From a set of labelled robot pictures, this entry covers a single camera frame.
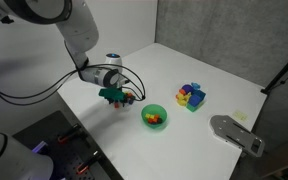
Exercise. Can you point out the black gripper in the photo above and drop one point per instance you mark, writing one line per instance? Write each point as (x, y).
(125, 94)

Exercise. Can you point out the orange toy cube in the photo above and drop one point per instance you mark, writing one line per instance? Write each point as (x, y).
(155, 117)
(116, 105)
(129, 95)

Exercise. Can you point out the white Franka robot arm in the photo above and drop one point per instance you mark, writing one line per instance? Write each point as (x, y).
(77, 26)

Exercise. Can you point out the blue toy cube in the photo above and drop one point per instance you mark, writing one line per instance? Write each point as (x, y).
(132, 100)

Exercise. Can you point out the green plastic bowl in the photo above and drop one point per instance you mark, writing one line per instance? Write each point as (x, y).
(149, 108)

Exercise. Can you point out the yellow toy cube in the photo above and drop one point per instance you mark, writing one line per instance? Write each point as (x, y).
(147, 116)

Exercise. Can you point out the red toy cube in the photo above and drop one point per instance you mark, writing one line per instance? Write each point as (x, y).
(150, 120)

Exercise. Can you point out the dark toy cube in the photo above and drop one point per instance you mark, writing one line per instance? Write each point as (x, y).
(159, 121)

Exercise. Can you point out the yellow toy piece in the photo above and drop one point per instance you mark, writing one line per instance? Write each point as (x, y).
(182, 100)

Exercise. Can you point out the orange toy piece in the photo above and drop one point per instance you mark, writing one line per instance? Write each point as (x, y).
(182, 91)

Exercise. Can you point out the purple toy ball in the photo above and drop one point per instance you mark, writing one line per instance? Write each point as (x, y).
(187, 88)

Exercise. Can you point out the green toy box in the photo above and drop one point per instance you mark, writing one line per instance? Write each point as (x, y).
(193, 107)

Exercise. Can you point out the large blue toy block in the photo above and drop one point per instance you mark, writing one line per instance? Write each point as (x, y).
(195, 99)

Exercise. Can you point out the light blue toy piece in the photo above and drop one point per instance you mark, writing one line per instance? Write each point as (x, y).
(195, 85)

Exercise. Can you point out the black orange clamp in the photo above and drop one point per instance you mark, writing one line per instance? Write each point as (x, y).
(87, 163)
(67, 135)

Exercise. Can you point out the black perforated base board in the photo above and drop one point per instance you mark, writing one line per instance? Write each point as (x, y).
(64, 156)

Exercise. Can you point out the grey metal mounting plate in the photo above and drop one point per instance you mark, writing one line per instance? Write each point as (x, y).
(234, 133)

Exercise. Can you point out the pale yellow sticky note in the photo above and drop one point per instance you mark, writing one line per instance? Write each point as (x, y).
(240, 115)

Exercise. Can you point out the black tripod pole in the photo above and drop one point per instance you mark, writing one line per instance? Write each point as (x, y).
(284, 70)

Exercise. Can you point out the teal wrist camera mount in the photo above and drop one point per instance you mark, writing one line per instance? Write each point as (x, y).
(112, 93)

